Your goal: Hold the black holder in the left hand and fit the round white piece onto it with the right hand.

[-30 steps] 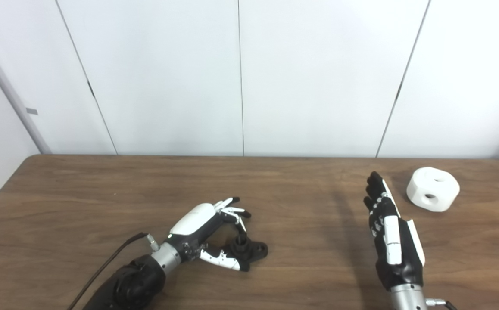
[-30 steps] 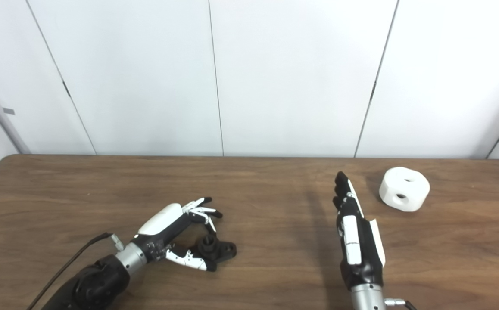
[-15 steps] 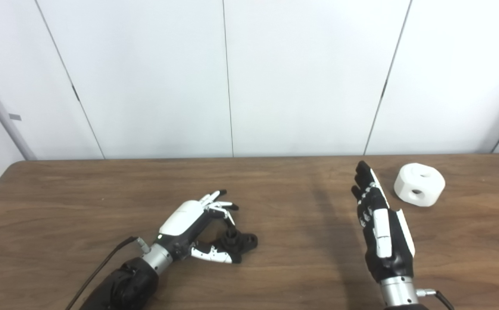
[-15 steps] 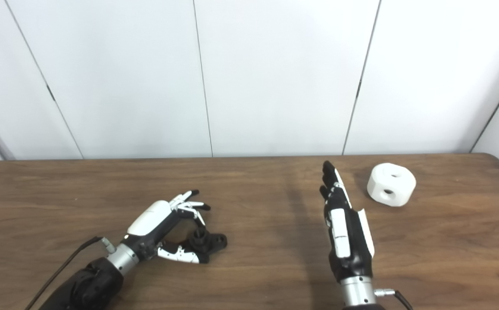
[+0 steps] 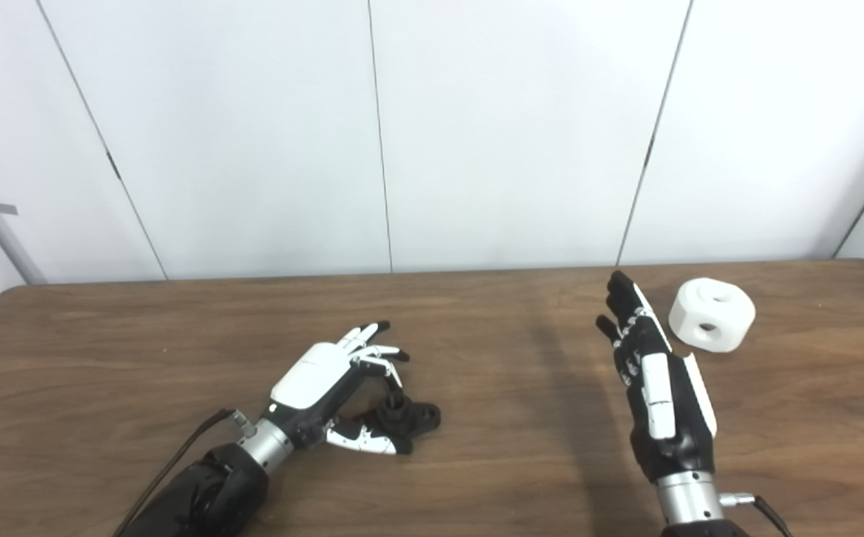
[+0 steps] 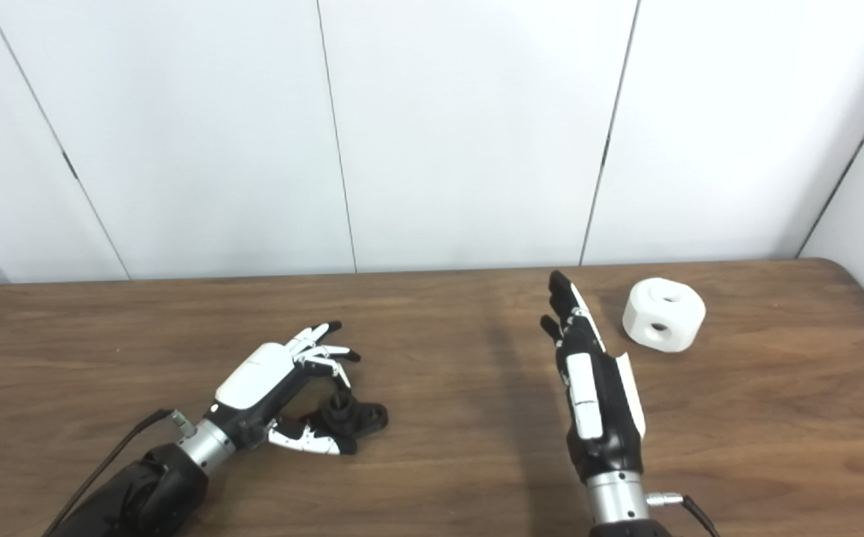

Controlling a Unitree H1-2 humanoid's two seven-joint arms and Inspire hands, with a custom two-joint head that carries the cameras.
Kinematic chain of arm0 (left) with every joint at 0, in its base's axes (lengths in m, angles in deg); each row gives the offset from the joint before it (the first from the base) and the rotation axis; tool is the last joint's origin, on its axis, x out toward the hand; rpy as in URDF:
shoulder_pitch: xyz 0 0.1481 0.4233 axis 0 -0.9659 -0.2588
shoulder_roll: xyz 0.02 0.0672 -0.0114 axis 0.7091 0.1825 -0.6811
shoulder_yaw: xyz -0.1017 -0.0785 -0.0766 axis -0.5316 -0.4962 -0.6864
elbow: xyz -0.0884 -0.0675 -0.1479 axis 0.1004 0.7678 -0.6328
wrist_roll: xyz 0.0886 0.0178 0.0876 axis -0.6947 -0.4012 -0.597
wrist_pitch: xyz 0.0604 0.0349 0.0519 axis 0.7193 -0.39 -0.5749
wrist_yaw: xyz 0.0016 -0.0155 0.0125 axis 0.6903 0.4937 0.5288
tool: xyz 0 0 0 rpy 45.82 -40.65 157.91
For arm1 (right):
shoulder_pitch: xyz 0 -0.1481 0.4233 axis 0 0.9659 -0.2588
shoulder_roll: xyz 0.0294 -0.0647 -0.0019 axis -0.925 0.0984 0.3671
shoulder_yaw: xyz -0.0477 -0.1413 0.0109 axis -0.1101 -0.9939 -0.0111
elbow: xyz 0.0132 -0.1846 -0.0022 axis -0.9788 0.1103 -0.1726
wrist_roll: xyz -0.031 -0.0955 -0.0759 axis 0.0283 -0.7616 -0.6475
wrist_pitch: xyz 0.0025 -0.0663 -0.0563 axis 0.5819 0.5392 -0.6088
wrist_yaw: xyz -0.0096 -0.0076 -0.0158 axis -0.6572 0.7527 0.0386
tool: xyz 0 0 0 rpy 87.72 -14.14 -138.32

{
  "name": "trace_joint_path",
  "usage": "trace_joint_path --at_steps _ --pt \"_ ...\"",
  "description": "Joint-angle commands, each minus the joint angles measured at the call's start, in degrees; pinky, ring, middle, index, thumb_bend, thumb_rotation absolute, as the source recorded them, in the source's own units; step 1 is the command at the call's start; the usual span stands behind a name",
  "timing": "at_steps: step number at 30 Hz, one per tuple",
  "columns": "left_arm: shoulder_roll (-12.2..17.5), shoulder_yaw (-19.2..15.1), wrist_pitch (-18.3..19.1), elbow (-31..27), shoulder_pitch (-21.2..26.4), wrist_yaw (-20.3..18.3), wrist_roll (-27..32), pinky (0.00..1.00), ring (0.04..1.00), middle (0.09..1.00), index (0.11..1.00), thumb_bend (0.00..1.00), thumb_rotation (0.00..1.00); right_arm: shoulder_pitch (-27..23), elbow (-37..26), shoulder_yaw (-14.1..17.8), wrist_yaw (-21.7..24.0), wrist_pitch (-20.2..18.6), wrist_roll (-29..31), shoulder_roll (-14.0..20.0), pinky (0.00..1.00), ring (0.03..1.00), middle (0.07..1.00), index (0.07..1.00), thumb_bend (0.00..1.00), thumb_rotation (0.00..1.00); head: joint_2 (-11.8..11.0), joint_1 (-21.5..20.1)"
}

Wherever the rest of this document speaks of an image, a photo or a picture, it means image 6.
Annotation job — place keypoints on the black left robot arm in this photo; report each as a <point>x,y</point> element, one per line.
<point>148,492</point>

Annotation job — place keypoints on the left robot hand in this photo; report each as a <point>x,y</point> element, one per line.
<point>257,377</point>

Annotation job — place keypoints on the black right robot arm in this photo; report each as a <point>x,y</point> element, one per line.
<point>618,500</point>

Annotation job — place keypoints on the black flanged holder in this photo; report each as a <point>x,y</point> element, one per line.
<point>361,418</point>

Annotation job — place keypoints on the round white piece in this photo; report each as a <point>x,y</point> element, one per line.
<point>663,313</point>

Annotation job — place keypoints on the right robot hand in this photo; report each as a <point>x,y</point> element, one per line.
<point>589,395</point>

